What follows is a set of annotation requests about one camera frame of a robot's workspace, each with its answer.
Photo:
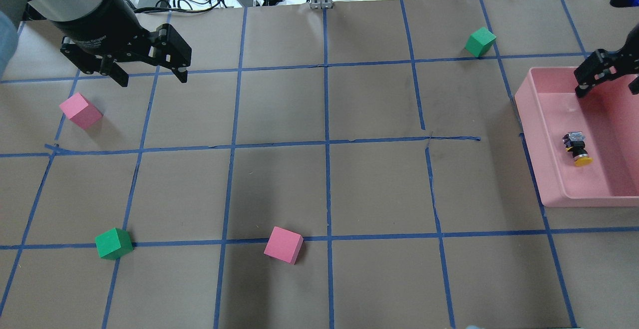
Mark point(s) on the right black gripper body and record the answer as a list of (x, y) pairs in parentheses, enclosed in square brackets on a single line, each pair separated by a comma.
[(628, 55)]

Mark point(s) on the pink cube near centre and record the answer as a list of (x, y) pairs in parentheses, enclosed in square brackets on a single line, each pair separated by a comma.
[(81, 111)]

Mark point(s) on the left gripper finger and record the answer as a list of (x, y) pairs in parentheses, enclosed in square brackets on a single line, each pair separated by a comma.
[(119, 75), (181, 74)]

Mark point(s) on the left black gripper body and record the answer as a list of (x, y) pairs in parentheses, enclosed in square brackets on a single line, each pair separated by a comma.
[(101, 23)]

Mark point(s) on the pink cube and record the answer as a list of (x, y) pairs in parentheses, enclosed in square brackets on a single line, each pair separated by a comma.
[(81, 111), (284, 245)]

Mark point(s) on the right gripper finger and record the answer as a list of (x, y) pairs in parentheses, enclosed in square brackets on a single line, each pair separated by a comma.
[(634, 86), (582, 90)]

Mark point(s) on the green cube near base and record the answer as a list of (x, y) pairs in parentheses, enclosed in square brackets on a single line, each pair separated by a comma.
[(113, 244)]

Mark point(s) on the pink plastic bin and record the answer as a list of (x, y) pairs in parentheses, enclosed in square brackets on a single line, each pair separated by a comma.
[(608, 117)]

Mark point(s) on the yellow black push button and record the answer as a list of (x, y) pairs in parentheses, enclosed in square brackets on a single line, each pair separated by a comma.
[(574, 143)]

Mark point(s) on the pink cube far side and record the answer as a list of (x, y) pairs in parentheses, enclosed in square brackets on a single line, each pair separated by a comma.
[(284, 245)]

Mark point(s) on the green cube near bin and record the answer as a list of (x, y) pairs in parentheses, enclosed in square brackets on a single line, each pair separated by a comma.
[(480, 41)]

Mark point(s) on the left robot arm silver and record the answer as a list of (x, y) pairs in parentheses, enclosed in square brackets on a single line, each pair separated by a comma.
[(11, 16)]

